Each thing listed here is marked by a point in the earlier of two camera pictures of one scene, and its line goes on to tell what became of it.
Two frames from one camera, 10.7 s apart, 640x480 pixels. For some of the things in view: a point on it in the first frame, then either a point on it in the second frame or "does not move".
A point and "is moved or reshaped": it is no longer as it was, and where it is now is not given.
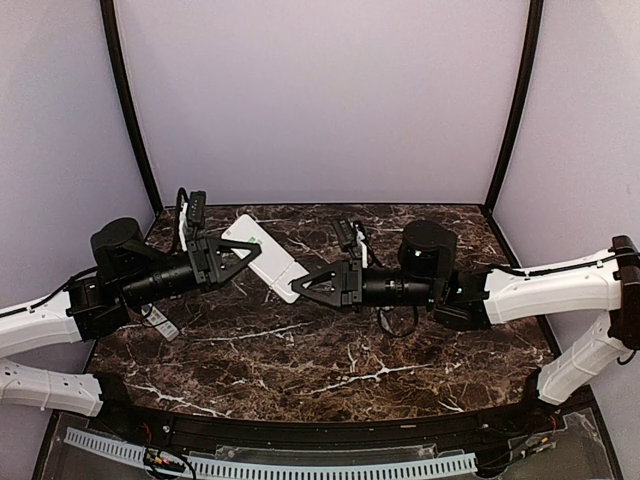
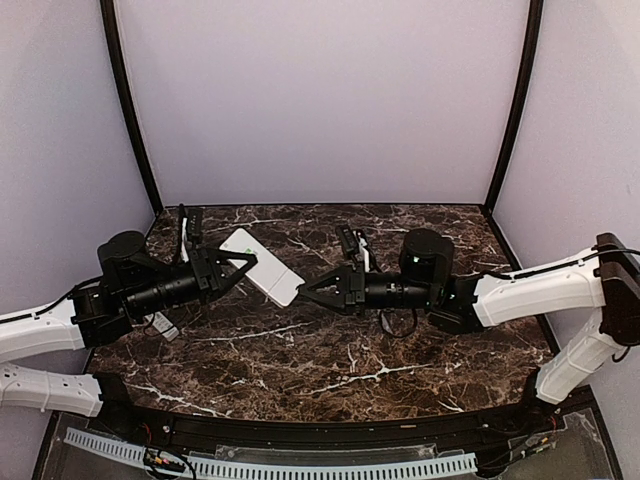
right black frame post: x=530 y=45 does not move
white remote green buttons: x=272 y=262 is moved or reshaped
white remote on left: x=167 y=329 does not move
